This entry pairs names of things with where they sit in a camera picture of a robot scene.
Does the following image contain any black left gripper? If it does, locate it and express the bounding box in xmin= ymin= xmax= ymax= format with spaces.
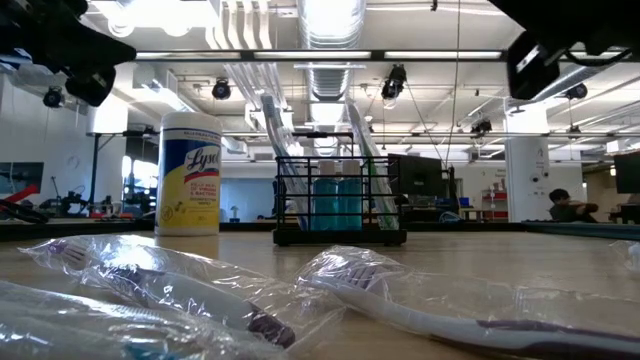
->
xmin=0 ymin=0 xmax=137 ymax=107

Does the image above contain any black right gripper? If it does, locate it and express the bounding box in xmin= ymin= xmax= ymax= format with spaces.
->
xmin=487 ymin=0 xmax=640 ymax=101

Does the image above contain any green toothbrush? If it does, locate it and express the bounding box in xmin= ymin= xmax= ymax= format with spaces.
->
xmin=349 ymin=102 xmax=401 ymax=232
xmin=343 ymin=99 xmax=396 ymax=232

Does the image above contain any blue mouthwash bottle white cap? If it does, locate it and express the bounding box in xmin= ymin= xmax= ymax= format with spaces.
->
xmin=337 ymin=159 xmax=364 ymax=232
xmin=310 ymin=159 xmax=340 ymax=232

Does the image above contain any purple toothbrush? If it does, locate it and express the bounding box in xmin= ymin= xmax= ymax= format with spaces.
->
xmin=19 ymin=234 xmax=346 ymax=351
xmin=294 ymin=244 xmax=640 ymax=360

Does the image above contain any black wire caddy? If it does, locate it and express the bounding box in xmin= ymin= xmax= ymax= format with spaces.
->
xmin=272 ymin=155 xmax=409 ymax=247

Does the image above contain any white LED light strip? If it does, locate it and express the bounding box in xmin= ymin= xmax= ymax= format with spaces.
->
xmin=384 ymin=50 xmax=503 ymax=60
xmin=253 ymin=50 xmax=372 ymax=60
xmin=135 ymin=51 xmax=241 ymax=60

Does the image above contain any white building pillar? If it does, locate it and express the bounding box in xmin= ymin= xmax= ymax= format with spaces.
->
xmin=503 ymin=102 xmax=551 ymax=224

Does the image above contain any red and black background robot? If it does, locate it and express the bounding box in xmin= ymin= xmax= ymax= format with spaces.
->
xmin=0 ymin=183 xmax=50 ymax=225

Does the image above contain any Lysol disinfecting wipes canister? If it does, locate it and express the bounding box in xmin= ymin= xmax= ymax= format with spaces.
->
xmin=153 ymin=110 xmax=224 ymax=237

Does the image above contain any black monitor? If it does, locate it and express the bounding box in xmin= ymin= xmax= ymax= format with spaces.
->
xmin=613 ymin=151 xmax=640 ymax=196
xmin=387 ymin=153 xmax=446 ymax=211

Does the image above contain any person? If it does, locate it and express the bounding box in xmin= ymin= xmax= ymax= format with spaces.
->
xmin=547 ymin=188 xmax=601 ymax=224

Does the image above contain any red shelf unit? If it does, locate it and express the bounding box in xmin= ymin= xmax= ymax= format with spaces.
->
xmin=480 ymin=188 xmax=509 ymax=222

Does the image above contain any silver round air duct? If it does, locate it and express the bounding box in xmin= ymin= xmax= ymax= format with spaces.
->
xmin=529 ymin=59 xmax=640 ymax=104

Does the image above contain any blue metal post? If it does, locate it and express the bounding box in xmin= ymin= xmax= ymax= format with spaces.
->
xmin=89 ymin=133 xmax=100 ymax=217

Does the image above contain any dark wall screen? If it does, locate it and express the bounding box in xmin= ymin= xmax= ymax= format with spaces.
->
xmin=0 ymin=161 xmax=45 ymax=195

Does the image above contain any black overhead camera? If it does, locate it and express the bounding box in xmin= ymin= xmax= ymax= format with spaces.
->
xmin=380 ymin=63 xmax=408 ymax=101

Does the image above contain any silver corrugated ventilation duct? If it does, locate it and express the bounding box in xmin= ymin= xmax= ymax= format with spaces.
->
xmin=297 ymin=0 xmax=369 ymax=156

